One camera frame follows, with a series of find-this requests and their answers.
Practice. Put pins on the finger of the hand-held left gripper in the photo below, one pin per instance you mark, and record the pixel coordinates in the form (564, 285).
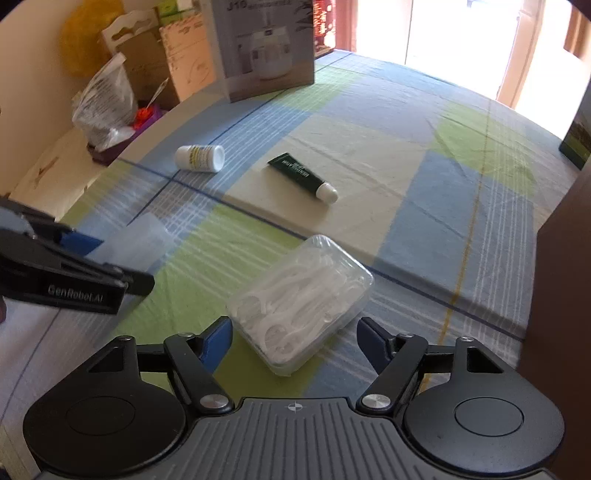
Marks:
(138, 282)
(81, 243)

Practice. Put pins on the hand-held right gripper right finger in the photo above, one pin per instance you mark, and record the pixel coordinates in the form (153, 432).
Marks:
(371, 339)

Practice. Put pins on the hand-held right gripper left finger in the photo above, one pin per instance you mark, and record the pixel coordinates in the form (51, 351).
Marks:
(217, 342)

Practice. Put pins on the translucent plastic cup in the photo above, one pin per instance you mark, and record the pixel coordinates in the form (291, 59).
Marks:
(143, 235)

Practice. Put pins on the clear floss pick box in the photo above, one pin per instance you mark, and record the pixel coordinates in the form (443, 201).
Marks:
(300, 295)

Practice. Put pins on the large brown cardboard box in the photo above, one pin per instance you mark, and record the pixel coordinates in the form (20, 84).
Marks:
(563, 277)

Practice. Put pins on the checked cloth covered desktop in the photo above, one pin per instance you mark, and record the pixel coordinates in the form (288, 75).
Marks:
(369, 138)

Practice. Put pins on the white printed blanket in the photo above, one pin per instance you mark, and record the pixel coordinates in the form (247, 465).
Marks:
(55, 170)

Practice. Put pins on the small white bottle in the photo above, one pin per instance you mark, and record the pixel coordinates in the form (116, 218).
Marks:
(198, 158)

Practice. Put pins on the small red ornament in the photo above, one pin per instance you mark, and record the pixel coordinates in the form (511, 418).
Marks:
(144, 114)

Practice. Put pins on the clear plastic bag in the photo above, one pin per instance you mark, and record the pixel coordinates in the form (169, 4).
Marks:
(104, 101)

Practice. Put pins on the purple box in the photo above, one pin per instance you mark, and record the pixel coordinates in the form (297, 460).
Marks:
(151, 117)

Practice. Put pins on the dark green tube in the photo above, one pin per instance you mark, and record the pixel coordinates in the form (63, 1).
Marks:
(295, 170)

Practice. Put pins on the brown hanging cardboard box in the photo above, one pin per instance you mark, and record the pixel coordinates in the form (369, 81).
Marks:
(138, 60)

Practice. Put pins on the yellow plastic bag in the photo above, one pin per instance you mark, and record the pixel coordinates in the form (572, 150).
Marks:
(85, 37)

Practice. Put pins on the beige cardboard box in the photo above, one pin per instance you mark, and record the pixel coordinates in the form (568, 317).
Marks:
(187, 64)

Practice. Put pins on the green and white box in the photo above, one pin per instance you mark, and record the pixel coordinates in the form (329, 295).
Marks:
(175, 11)

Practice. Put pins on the grey humidifier box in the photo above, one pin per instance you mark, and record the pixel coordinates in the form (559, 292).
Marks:
(263, 50)

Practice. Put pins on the green milk carton box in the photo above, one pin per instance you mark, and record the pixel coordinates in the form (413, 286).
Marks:
(577, 143)

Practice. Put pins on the pink curtain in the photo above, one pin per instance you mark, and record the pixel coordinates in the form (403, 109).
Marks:
(345, 23)

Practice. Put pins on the glass balcony door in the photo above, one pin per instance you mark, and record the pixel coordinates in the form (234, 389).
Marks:
(438, 27)

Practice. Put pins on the red decorated box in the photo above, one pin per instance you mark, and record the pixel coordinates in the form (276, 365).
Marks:
(325, 23)

